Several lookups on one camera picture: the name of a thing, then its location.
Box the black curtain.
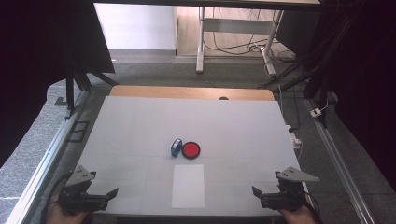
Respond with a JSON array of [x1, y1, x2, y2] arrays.
[[275, 0, 396, 190], [0, 0, 117, 167]]

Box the person's left hand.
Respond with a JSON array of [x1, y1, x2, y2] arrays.
[[46, 194, 92, 224]]

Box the black floor socket plate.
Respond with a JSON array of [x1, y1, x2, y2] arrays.
[[68, 120, 91, 144]]

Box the aluminium rail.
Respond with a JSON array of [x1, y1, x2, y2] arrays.
[[303, 97, 378, 224], [5, 90, 92, 224]]

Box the black metal stand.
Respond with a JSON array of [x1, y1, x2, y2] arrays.
[[54, 57, 120, 121]]

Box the red round ink pad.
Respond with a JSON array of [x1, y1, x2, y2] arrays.
[[181, 141, 202, 161]]

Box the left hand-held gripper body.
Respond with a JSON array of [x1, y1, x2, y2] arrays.
[[59, 165, 108, 216]]

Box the white paper sheet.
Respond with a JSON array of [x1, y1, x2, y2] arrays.
[[171, 163, 206, 209]]

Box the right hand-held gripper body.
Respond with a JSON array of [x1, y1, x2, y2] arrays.
[[260, 166, 320, 213]]

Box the large white board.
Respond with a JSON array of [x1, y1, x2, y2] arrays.
[[55, 95, 308, 217]]

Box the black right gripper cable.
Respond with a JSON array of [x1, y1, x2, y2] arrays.
[[302, 189, 322, 224]]

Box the blue stamp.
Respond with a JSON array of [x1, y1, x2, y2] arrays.
[[170, 138, 184, 159]]

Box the wooden table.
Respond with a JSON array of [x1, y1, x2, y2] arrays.
[[109, 85, 276, 102]]

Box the tangled black floor cables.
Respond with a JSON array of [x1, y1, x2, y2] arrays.
[[203, 7, 297, 64]]

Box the black metal frame beams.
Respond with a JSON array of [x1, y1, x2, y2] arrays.
[[257, 60, 332, 129]]

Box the white power strip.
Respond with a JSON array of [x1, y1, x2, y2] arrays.
[[285, 124, 303, 150]]

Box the person's right hand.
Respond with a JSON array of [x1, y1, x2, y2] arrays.
[[277, 199, 318, 224]]

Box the white metal desk frame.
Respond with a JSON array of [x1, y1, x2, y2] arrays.
[[195, 6, 285, 77]]

